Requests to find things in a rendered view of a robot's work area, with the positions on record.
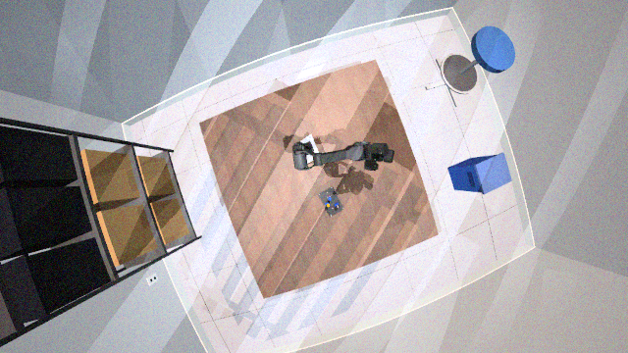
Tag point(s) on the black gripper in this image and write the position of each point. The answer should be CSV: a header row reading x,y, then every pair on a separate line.
x,y
389,158

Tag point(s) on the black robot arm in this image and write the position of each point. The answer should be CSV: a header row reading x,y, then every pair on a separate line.
x,y
355,152

